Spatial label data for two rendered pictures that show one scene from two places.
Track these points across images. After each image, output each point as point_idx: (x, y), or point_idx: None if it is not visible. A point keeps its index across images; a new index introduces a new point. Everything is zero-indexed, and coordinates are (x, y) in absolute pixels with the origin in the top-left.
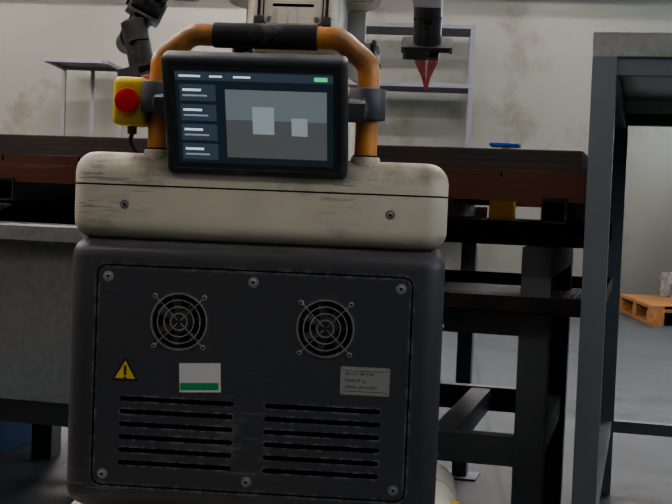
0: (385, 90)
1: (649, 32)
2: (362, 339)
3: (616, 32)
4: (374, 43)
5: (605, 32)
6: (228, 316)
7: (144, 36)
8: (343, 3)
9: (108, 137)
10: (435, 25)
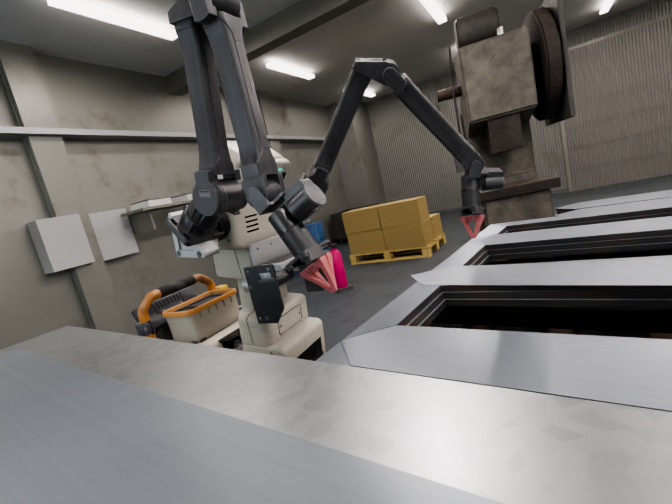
0: (135, 325)
1: (10, 346)
2: None
3: (45, 333)
4: (244, 270)
5: (56, 329)
6: None
7: (463, 189)
8: (220, 253)
9: (449, 256)
10: (284, 243)
